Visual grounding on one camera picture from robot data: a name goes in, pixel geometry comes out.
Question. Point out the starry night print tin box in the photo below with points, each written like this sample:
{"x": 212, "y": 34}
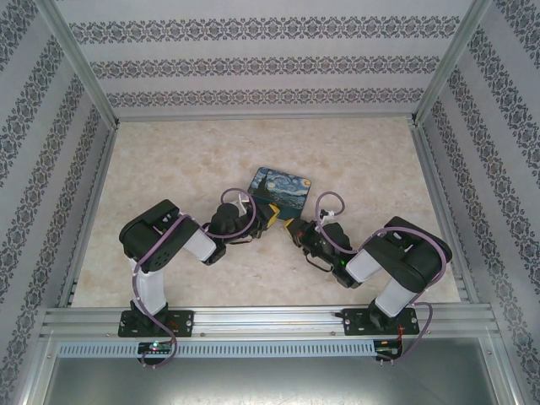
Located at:
{"x": 280, "y": 190}

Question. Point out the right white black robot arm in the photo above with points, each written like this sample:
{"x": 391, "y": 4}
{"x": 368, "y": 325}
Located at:
{"x": 396, "y": 295}

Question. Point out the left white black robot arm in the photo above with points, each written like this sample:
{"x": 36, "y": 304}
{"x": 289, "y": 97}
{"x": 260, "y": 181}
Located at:
{"x": 154, "y": 287}

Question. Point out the right green circuit board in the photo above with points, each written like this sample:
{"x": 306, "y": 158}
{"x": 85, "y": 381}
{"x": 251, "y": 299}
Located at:
{"x": 387, "y": 348}

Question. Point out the green circuit board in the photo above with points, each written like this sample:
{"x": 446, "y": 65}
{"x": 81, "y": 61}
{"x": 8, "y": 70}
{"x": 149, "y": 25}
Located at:
{"x": 157, "y": 347}
{"x": 387, "y": 348}

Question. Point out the left green circuit board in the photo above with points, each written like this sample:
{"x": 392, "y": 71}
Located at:
{"x": 157, "y": 347}

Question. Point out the grey metal sheet panel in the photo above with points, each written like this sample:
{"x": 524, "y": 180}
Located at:
{"x": 270, "y": 381}

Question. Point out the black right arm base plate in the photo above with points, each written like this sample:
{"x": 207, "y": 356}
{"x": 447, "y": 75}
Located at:
{"x": 354, "y": 322}

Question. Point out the aluminium mounting rail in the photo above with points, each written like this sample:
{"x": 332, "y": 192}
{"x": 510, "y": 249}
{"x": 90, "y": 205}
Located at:
{"x": 266, "y": 320}

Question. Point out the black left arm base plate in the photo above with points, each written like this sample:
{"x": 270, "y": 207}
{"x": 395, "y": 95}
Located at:
{"x": 181, "y": 322}

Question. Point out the aluminium table side rail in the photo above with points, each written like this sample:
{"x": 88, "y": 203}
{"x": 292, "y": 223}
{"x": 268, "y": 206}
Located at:
{"x": 90, "y": 211}
{"x": 439, "y": 185}

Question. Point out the aluminium frame post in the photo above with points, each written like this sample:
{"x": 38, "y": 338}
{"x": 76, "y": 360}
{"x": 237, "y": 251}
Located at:
{"x": 76, "y": 55}
{"x": 453, "y": 55}

